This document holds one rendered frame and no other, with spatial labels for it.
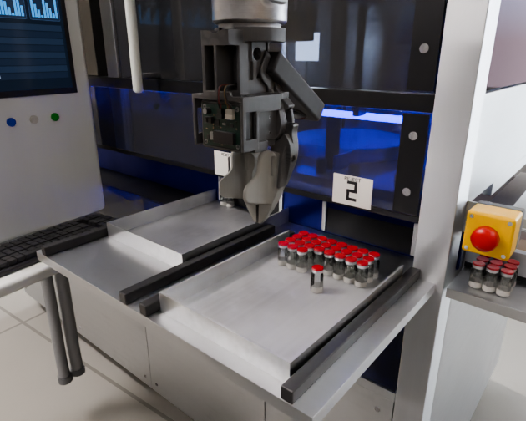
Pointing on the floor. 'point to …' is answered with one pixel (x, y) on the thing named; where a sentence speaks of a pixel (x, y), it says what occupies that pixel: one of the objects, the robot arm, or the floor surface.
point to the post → (445, 193)
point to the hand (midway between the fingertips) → (262, 210)
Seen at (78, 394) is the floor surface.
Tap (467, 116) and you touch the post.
